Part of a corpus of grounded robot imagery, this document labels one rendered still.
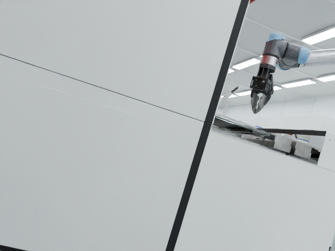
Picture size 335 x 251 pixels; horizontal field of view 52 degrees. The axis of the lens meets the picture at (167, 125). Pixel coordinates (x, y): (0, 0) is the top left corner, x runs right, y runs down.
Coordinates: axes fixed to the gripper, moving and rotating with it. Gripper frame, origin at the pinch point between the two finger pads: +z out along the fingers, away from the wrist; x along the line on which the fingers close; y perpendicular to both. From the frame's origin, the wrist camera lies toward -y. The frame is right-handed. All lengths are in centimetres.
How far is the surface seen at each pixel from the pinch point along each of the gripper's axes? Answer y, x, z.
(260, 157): 32.2, 16.7, 20.6
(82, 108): 88, -12, 24
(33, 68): 98, -22, 18
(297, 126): -518, -84, -79
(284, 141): -0.4, 15.4, 10.1
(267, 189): 28.6, 20.9, 30.4
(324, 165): 7.5, 33.6, 15.8
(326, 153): 8.0, 33.1, 11.4
